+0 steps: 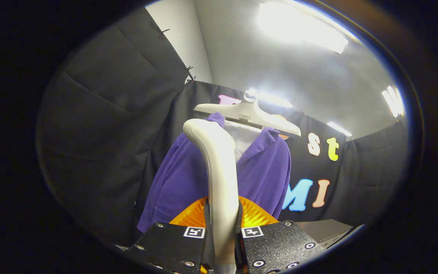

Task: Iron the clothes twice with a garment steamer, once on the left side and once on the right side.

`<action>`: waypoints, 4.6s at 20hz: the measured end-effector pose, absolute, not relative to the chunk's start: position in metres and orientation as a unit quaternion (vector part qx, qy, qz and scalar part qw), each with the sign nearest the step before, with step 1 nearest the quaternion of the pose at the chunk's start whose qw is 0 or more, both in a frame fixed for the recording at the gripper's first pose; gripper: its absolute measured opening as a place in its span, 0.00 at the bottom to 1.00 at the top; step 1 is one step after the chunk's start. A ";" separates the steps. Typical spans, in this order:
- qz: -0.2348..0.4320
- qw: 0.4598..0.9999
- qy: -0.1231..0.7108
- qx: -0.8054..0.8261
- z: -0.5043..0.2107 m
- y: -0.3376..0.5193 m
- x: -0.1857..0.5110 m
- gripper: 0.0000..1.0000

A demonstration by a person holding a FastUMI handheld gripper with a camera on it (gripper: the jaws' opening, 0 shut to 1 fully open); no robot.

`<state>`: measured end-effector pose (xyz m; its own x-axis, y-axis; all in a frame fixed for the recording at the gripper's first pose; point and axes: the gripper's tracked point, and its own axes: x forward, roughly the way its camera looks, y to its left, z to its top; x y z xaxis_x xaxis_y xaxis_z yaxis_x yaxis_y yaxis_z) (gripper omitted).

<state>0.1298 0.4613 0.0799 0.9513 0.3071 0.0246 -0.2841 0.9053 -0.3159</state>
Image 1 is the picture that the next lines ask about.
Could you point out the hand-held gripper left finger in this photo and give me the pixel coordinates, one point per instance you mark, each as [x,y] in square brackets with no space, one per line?
[173,247]

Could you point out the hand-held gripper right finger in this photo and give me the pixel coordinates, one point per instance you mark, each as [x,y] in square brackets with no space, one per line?
[276,243]

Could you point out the purple jacket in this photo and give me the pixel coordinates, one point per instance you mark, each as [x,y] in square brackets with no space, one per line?
[173,182]

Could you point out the white garment steamer head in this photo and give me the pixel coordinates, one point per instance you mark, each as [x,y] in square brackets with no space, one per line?
[221,182]

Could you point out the white clothes hanger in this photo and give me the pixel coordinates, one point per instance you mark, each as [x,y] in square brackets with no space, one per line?
[253,112]

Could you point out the grey cabinet with dark top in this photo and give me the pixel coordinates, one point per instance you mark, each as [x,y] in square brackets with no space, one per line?
[325,228]

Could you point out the white undershirt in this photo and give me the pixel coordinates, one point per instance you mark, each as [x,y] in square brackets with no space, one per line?
[243,140]

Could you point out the large ceiling light panel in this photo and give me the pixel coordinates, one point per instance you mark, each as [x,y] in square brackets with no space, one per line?
[302,28]

